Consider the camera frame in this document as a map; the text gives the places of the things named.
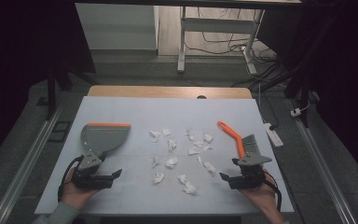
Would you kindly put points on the wooden table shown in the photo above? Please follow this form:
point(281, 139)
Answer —
point(167, 92)

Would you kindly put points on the white board table cover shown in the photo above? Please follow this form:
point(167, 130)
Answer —
point(167, 112)

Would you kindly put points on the small white adapter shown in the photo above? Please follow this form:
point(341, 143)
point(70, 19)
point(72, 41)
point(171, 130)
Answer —
point(296, 112)

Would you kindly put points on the group of white paper scraps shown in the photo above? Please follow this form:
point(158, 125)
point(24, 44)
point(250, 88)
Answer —
point(171, 162)

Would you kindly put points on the metal floor rail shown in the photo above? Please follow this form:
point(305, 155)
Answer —
point(323, 161)
point(28, 161)

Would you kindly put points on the person's left hand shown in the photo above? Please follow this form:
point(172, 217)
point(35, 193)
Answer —
point(74, 196)

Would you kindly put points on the white cabinet panel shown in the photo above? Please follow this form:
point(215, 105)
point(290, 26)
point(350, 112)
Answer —
point(118, 28)

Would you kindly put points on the white desk frame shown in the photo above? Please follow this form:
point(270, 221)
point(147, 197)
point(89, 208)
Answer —
point(217, 25)

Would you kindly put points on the black stand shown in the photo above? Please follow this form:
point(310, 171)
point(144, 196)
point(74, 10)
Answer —
point(304, 93)
point(51, 90)

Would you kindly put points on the person's right hand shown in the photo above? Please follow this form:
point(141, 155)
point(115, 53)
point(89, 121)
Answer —
point(264, 196)

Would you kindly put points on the grey dustpan with orange edge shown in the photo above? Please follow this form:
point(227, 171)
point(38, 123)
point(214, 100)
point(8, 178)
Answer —
point(105, 138)

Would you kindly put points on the white power strip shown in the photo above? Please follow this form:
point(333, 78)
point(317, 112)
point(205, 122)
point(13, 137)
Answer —
point(273, 135)

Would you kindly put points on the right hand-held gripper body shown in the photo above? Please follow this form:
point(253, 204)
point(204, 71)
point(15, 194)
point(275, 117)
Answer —
point(251, 159)

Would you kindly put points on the black rectangular floor frame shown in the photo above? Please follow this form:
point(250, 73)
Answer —
point(59, 131)

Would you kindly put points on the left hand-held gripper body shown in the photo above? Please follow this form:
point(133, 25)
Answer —
point(90, 160)

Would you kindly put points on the dark curtain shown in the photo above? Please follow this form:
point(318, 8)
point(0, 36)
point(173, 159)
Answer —
point(12, 62)
point(345, 77)

